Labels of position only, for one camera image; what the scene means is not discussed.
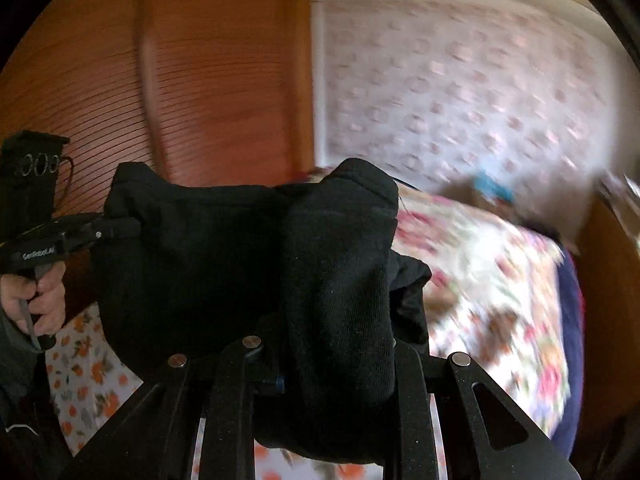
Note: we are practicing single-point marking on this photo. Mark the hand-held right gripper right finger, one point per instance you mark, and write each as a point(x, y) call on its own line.
point(460, 410)

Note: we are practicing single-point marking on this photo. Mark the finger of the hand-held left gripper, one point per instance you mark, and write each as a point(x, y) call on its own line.
point(115, 230)
point(85, 222)

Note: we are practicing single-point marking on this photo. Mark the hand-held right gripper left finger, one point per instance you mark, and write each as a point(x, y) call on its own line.
point(225, 410)

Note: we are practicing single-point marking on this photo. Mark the black printed t-shirt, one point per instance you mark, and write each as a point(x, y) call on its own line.
point(250, 260)

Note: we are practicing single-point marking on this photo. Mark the person's left forearm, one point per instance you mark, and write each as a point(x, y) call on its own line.
point(15, 355)

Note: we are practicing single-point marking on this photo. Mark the person's left hand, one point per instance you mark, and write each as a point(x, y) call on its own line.
point(47, 300)

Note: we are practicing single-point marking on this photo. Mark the floral blanket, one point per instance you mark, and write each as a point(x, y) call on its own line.
point(490, 300)

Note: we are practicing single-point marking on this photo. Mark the navy blue blanket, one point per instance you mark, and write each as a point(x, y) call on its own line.
point(570, 340)

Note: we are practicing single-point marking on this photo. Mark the brown wooden wardrobe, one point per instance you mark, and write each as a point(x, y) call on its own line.
point(175, 85)

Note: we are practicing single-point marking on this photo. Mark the long wooden cabinet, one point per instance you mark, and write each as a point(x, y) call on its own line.
point(610, 310)

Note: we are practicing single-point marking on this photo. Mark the person's dark grey clothing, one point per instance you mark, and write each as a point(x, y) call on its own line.
point(30, 445)

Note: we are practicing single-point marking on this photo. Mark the blue toy at bedhead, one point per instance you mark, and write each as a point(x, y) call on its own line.
point(492, 187)

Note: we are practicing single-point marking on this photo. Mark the stack of books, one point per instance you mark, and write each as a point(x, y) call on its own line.
point(622, 185)

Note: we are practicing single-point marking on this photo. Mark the circle patterned wall curtain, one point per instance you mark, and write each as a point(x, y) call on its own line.
point(450, 100)

